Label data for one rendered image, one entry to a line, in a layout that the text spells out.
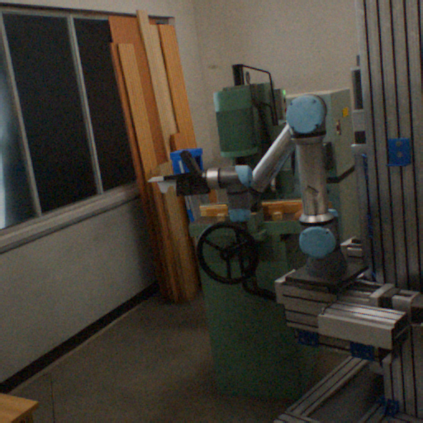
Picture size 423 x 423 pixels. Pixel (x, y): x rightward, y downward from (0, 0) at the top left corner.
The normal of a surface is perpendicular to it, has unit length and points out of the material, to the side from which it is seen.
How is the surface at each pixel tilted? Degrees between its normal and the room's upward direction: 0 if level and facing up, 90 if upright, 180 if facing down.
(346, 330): 90
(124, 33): 88
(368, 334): 90
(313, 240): 98
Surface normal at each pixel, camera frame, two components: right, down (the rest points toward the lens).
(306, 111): -0.29, 0.11
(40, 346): 0.88, -0.01
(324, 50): -0.46, 0.25
